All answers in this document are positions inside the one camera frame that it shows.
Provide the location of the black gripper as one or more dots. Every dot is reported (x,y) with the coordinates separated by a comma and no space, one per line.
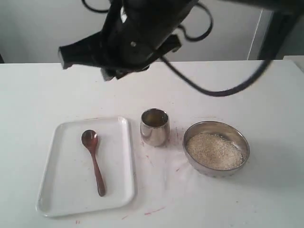
(135,34)

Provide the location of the white cabinet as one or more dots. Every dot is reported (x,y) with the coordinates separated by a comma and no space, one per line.
(31,31)

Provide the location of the white rectangular plastic tray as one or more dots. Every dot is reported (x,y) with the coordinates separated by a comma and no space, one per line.
(69,187)

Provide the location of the beige grains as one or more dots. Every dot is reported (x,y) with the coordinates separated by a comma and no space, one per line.
(213,151)

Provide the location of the steel cup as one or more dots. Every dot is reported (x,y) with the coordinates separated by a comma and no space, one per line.
(155,127)

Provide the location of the dark vertical post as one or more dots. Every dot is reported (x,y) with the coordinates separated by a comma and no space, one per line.
(279,28)

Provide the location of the brown wooden spoon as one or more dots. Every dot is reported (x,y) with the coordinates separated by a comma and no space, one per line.
(89,139)

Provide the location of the steel bowl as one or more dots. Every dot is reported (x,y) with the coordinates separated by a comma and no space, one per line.
(224,131)

